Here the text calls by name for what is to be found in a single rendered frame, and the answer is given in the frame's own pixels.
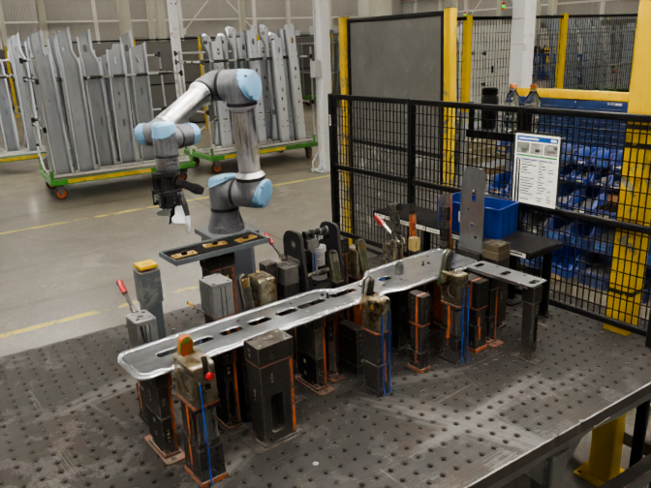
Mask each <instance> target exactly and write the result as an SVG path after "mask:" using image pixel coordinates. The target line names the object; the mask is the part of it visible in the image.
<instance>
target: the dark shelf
mask: <svg viewBox="0 0 651 488"><path fill-rule="evenodd" d="M401 204H402V210H401V211H399V216H400V225H403V226H407V227H408V226H409V214H410V204H407V203H401ZM438 212H439V211H435V210H431V209H427V208H423V207H419V206H417V229H420V230H423V231H427V232H430V233H434V234H437V235H440V228H438ZM375 215H379V216H380V217H381V218H382V219H383V220H386V221H389V213H388V208H387V207H386V208H382V209H378V210H374V211H373V217H375ZM451 239H454V240H458V241H459V232H458V231H453V230H452V231H451ZM500 240H503V241H506V242H510V243H511V253H510V256H514V257H517V258H521V259H527V260H531V259H535V258H538V257H540V256H543V255H545V254H548V253H551V252H553V251H556V250H559V249H561V248H562V243H563V242H562V241H559V240H555V239H550V238H546V237H542V236H538V235H535V234H531V233H527V232H523V231H519V230H517V231H516V232H515V233H512V234H510V235H508V236H506V237H504V238H502V239H500Z"/></svg>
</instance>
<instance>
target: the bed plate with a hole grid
mask: <svg viewBox="0 0 651 488"><path fill-rule="evenodd" d="M522 307H523V302H521V303H519V304H517V305H515V306H512V307H511V306H508V305H507V307H506V320H504V321H503V323H506V324H507V326H506V327H504V328H502V329H500V330H498V331H496V336H495V338H496V339H498V340H500V341H502V342H504V344H503V345H501V346H499V347H497V348H491V347H489V346H487V349H485V351H481V352H477V353H474V352H471V351H468V358H469V362H466V363H464V364H463V366H462V365H461V366H460V367H459V368H453V367H452V364H450V363H449V362H447V361H445V360H443V359H440V358H436V357H437V356H438V354H439V353H440V327H442V326H440V325H438V324H435V323H433V327H432V328H430V329H431V330H433V331H434V334H433V335H430V336H428V337H427V350H428V351H429V358H428V362H429V366H431V367H430V368H434V370H435V372H434V371H432V370H431V371H429V370H428V373H422V374H420V373H416V372H413V371H410V370H409V369H408V370H407V368H406V367H403V366H406V365H407V363H409V349H410V348H411V345H409V344H408V347H406V348H404V349H401V350H398V349H396V348H394V347H392V352H391V353H390V386H391V388H392V389H395V391H393V393H394V394H390V395H388V396H387V395H386V397H378V398H377V396H376V395H374V396H372V394H367V392H366V393H365V392H364V390H362V391H361V390H360V388H358V387H359V384H362V383H363V374H362V375H360V376H356V375H355V374H353V373H351V372H350V371H348V370H346V369H344V368H343V367H341V366H339V361H338V356H339V354H338V353H337V354H336V372H337V373H339V374H340V375H342V376H344V377H345V379H344V380H342V381H338V382H336V383H332V382H330V381H328V380H326V383H327V384H329V385H330V386H332V387H333V388H335V391H333V392H331V393H329V394H327V395H325V396H319V395H317V394H316V393H314V392H313V391H311V390H310V389H308V388H307V387H305V386H304V385H302V384H301V383H299V382H298V381H295V390H296V391H297V392H299V393H300V394H302V395H303V396H304V397H306V399H305V400H304V401H302V402H299V403H297V404H295V420H296V422H298V423H299V424H300V425H302V426H303V427H304V428H306V429H307V431H306V433H305V434H303V435H300V436H298V437H296V438H294V439H292V440H290V441H288V442H285V443H283V444H281V445H279V446H277V447H275V448H273V449H271V450H269V451H268V452H266V453H263V454H261V455H257V454H256V453H255V452H254V451H252V450H251V449H250V448H249V447H248V446H247V445H246V444H245V443H244V442H242V441H241V440H243V439H245V438H247V437H249V436H251V435H253V434H255V432H254V431H253V426H252V420H250V421H248V422H247V421H246V420H244V419H243V418H242V417H240V418H241V421H243V422H244V423H245V424H246V425H247V426H248V427H249V430H248V431H246V432H244V433H242V434H239V435H237V436H235V437H233V438H232V437H231V436H230V435H229V434H228V433H227V432H226V431H225V430H224V429H222V428H221V427H220V426H219V425H218V424H217V425H218V435H220V441H221V442H222V443H223V448H224V458H225V462H224V463H225V465H226V471H227V472H228V473H229V474H230V475H232V477H229V478H224V479H222V480H219V481H217V483H215V484H214V483H213V486H210V487H211V488H487V487H489V486H491V485H493V484H494V483H496V482H498V481H499V480H501V479H503V478H505V477H506V476H508V475H510V474H511V473H514V472H516V471H517V470H519V469H521V468H522V467H524V466H526V465H528V464H529V463H531V462H533V461H534V460H536V459H538V458H540V457H541V456H543V455H545V454H546V453H547V452H549V451H551V450H552V449H554V448H556V447H558V446H559V445H561V444H563V443H564V442H567V441H569V440H570V439H572V438H574V437H575V436H577V435H579V434H581V433H582V432H584V431H586V430H587V429H589V428H591V427H593V426H594V425H596V424H598V423H600V422H601V421H603V420H605V419H606V418H608V417H610V416H612V415H613V414H615V413H617V412H619V411H621V410H623V409H624V408H626V407H628V406H629V405H630V404H632V403H634V402H635V401H637V400H639V399H640V398H642V397H644V396H646V395H647V394H649V393H651V349H648V348H646V347H645V341H646V337H644V336H641V335H638V334H635V333H631V334H630V335H627V336H626V335H622V334H619V333H616V332H613V331H610V330H607V329H604V323H603V322H600V321H597V320H592V319H589V318H586V317H583V316H581V315H578V314H575V313H572V312H569V311H566V310H563V309H560V308H557V307H554V306H551V305H548V313H550V314H553V316H551V317H549V318H546V317H543V316H540V315H539V323H538V337H537V349H536V351H534V352H532V353H534V354H536V355H537V356H539V357H542V358H544V362H542V363H540V364H538V365H537V366H534V365H532V364H529V363H527V362H525V361H522V360H520V359H518V358H515V357H513V356H511V353H512V352H514V351H517V350H520V337H521V323H522ZM164 320H165V327H166V334H167V337H168V336H171V335H173V334H176V333H179V332H182V331H185V330H188V329H191V328H194V327H198V326H201V325H204V324H205V319H204V315H203V313H202V311H198V310H197V309H195V307H192V306H189V307H185V308H181V309H177V310H174V311H170V312H167V313H164ZM129 348H130V342H129V335H128V329H127V323H124V324H120V325H117V326H115V327H110V328H106V329H102V330H99V331H95V332H91V333H88V334H84V335H80V336H77V337H75V338H71V339H67V340H64V341H59V342H56V343H52V344H48V345H44V346H41V347H38V348H34V349H30V350H27V351H21V352H18V353H13V354H9V355H5V356H1V357H0V488H199V487H197V486H198V485H199V484H198V483H197V481H196V480H195V479H194V478H193V477H192V476H190V477H189V476H187V475H188V472H187V471H186V470H183V469H184V468H185V467H184V465H186V460H185V459H184V460H182V461H180V462H178V463H175V464H173V465H171V466H167V465H166V464H165V463H164V462H163V461H162V459H161V458H160V457H159V456H158V455H157V454H156V453H155V451H154V450H153V449H152V448H151V447H150V446H149V444H148V443H147V442H146V441H145V440H144V437H145V436H147V435H150V433H149V432H148V431H147V429H146V428H145V429H144V426H145V425H144V424H143V422H144V421H143V420H142V419H141V418H140V416H139V412H140V403H139V396H138V394H139V393H138V392H137V386H136V383H137V382H138V381H137V380H135V379H134V378H133V377H132V376H131V375H130V374H129V373H128V372H127V371H126V370H125V369H124V368H123V367H122V366H121V365H120V364H119V363H118V362H117V356H118V354H120V353H121V352H123V351H125V350H128V349H129ZM144 423H145V422H144Z"/></svg>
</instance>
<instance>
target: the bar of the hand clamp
mask: <svg viewBox="0 0 651 488"><path fill-rule="evenodd" d="M387 208H388V213H389V221H390V230H391V238H392V239H394V240H395V241H396V247H395V248H397V247H398V246H403V242H402V233H401V225H400V216H399V211H401V210H402V204H400V203H396V202H394V203H390V204H388V207H387ZM396 236H397V237H396ZM397 238H398V239H399V240H400V243H399V244H398V246H397Z"/></svg>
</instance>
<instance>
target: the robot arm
mask: <svg viewBox="0 0 651 488"><path fill-rule="evenodd" d="M261 93H262V84H261V80H260V78H259V76H258V75H257V74H256V73H255V72H254V71H253V70H249V69H231V70H214V71H211V72H209V73H207V74H205V75H203V76H201V77H199V78H198V79H196V80H195V81H194V82H193V83H192V84H191V85H190V86H189V90H188V91H187V92H185V93H184V94H183V95H182V96H181V97H179V98H178V99H177V100H176V101H175V102H173V103H172V104H171V105H170V106H169V107H167V108H166V109H165V110H164V111H163V112H161V113H160V114H159V115H158V116H157V117H155V118H154V119H153V120H152V121H151V122H149V123H141V124H138V125H137V126H136V128H135V138H136V141H137V142H138V143H139V144H140V145H147V146H153V147H154V155H155V164H156V169H157V170H158V171H157V172H152V173H151V174H152V182H153V190H151V191H152V198H153V205H159V208H161V210H159V211H158V212H157V215H158V216H168V220H169V224H171V222H173V223H175V224H185V226H186V229H187V232H188V233H190V230H191V220H190V213H189V208H188V204H187V201H186V198H185V197H184V193H183V191H182V188H184V189H186V190H189V191H191V193H193V194H195V195H198V194H200V195H202V193H203V191H204V187H202V185H200V184H196V183H191V182H189V181H186V180H184V179H181V178H178V177H176V176H175V175H178V174H180V164H179V155H178V149H180V148H184V147H187V146H192V145H194V144H196V143H198V142H199V141H200V139H201V131H200V129H199V127H198V126H197V125H196V124H194V123H184V122H185V121H186V120H187V119H188V118H189V117H191V116H192V115H193V114H194V113H195V112H196V111H197V110H198V109H200V108H201V107H202V106H207V105H208V104H210V103H211V102H215V101H226V103H227V108H228V109H229V110H230V111H231V112H232V123H233V131H234V139H235V147H236V155H237V162H238V170H239V172H238V174H235V173H224V174H219V175H215V176H212V177H210V178H209V179H208V192H209V201H210V211H211V213H210V218H209V222H208V231H209V232H210V233H214V234H230V233H236V232H240V231H242V230H244V229H245V226H244V221H243V219H242V217H241V214H240V212H239V206H240V207H252V208H263V207H266V206H267V205H268V203H269V201H270V199H271V195H272V184H271V182H270V180H268V179H265V174H264V172H263V171H262V170H261V165H260V156H259V147H258V139H257V130H256V121H255V112H254V108H255V107H256V105H257V104H258V103H257V101H258V100H259V99H260V97H261V95H262V94H261ZM183 123H184V124H183ZM155 194H158V195H157V196H156V198H158V199H157V200H156V201H155V202H154V195H155ZM174 211H175V215H174Z"/></svg>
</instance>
